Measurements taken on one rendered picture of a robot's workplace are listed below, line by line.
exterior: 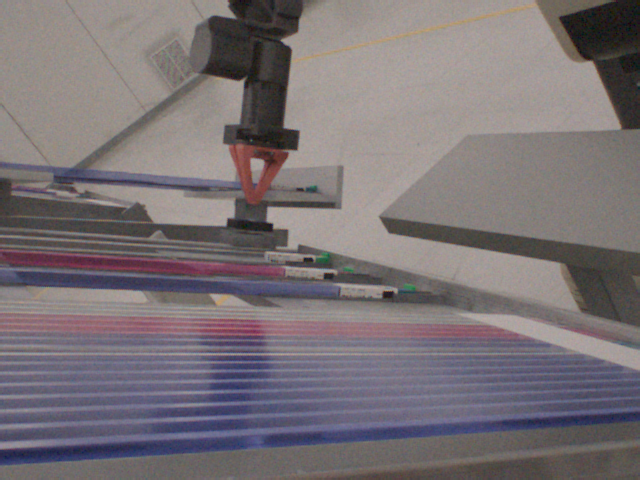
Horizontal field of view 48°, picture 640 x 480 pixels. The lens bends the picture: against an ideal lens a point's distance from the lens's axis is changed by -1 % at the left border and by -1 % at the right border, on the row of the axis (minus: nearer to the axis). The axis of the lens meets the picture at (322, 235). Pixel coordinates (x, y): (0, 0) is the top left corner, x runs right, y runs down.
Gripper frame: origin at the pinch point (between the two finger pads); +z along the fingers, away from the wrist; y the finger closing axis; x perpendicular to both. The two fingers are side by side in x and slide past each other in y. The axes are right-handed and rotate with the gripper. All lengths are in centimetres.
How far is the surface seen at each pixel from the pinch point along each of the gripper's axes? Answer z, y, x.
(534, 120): -36, -113, 160
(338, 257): 5.6, 13.4, 5.7
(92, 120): -46, -738, 130
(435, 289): 6.1, 32.1, 5.5
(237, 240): 5.5, 2.5, -2.7
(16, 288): 6.8, 34.3, -32.3
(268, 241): 5.3, 2.5, 1.6
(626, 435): 5, 70, -15
